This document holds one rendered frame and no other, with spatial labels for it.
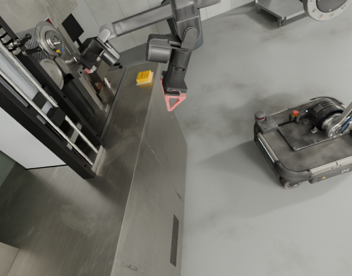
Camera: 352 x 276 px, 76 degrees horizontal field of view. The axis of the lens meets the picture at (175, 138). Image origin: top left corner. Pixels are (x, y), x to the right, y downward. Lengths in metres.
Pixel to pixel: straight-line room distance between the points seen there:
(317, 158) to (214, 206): 0.72
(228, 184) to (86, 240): 1.17
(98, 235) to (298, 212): 1.24
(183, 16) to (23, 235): 0.85
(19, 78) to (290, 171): 1.37
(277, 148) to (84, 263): 1.27
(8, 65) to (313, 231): 1.62
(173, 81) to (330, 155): 1.16
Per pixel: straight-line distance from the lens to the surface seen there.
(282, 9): 3.52
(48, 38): 1.05
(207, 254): 1.58
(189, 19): 0.62
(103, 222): 0.79
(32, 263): 0.90
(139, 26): 1.04
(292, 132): 1.66
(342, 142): 1.69
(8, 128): 0.96
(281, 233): 1.60
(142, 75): 1.22
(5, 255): 0.93
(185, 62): 0.67
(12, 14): 1.50
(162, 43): 0.65
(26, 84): 0.79
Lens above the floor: 1.52
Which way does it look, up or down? 47 degrees down
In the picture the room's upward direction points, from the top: 24 degrees counter-clockwise
